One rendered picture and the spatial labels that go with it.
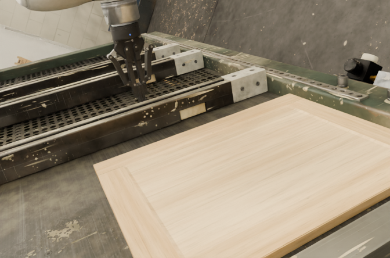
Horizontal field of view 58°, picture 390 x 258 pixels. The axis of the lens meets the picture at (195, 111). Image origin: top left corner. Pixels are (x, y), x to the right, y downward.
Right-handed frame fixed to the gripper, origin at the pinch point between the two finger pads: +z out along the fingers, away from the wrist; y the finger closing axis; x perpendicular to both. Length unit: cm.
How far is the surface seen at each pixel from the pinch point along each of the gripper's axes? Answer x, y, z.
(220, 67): -22.4, -37.8, 6.3
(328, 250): 67, -3, 4
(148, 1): -383, -132, 6
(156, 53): -59, -26, 3
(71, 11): -485, -42, 6
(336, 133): 43, -29, 7
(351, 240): 67, -6, 4
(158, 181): 33.6, 8.6, 6.6
